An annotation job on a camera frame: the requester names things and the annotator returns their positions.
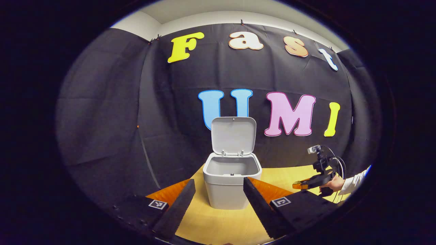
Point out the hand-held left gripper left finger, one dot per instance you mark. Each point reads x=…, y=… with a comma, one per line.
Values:
x=178, y=211

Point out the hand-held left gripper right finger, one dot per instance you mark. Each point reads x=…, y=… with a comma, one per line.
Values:
x=260, y=211

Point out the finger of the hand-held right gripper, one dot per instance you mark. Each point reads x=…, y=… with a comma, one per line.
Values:
x=301, y=184

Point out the white desktop garbage bin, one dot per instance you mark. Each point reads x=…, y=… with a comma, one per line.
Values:
x=226, y=190

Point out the wooden desktop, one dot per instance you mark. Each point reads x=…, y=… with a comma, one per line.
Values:
x=218, y=224

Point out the black backdrop cloth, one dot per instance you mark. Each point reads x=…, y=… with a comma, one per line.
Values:
x=136, y=102

